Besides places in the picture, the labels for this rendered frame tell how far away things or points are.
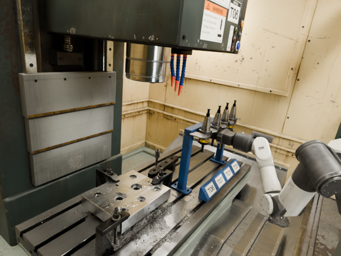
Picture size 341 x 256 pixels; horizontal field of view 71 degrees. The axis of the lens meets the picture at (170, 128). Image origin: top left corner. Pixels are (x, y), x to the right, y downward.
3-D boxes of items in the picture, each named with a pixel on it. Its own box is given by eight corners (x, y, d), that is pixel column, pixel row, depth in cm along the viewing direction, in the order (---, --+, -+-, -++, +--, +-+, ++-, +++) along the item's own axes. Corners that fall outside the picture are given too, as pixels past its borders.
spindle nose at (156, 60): (151, 75, 98) (154, 45, 95) (177, 83, 87) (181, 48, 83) (116, 75, 88) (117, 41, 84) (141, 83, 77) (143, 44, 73)
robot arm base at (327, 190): (341, 203, 73) (370, 180, 66) (306, 198, 71) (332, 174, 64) (316, 165, 85) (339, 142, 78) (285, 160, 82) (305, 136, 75)
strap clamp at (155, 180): (170, 191, 119) (173, 164, 114) (154, 203, 108) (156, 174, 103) (165, 188, 120) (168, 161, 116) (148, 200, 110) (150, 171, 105)
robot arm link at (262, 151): (252, 145, 115) (259, 172, 108) (250, 138, 108) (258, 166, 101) (267, 142, 113) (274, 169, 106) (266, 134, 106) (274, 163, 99)
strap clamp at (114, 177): (120, 197, 110) (121, 168, 105) (114, 200, 107) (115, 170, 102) (101, 185, 117) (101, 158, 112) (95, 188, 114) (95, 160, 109)
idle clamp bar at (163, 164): (177, 167, 143) (178, 157, 140) (152, 186, 121) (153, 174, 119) (170, 164, 145) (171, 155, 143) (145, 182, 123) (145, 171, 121)
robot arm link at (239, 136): (228, 123, 123) (250, 129, 117) (225, 140, 127) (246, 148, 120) (217, 128, 113) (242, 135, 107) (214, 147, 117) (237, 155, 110)
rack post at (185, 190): (192, 191, 121) (200, 136, 111) (186, 195, 116) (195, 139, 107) (176, 183, 126) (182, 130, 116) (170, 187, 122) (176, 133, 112)
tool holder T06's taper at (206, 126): (202, 127, 115) (204, 114, 113) (211, 129, 113) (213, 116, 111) (199, 129, 111) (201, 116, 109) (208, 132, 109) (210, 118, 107)
